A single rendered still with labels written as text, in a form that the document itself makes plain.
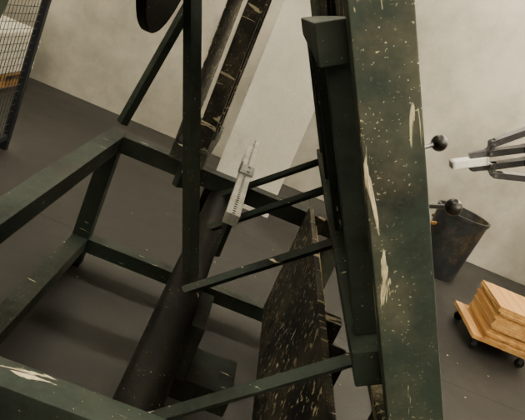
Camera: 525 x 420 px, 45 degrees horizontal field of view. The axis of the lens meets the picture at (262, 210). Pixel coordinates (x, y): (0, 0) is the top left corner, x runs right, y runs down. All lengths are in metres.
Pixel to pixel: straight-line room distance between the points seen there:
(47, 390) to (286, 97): 4.27
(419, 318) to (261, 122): 4.33
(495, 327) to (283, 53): 2.70
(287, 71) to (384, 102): 4.30
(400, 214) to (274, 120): 4.33
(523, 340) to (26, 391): 4.12
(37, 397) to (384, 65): 0.94
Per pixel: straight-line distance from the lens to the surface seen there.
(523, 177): 1.33
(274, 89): 5.42
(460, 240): 6.13
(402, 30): 1.11
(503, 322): 4.98
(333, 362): 1.40
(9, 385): 1.44
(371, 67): 1.11
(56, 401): 1.43
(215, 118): 2.71
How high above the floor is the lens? 1.67
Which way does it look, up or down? 17 degrees down
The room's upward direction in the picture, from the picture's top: 23 degrees clockwise
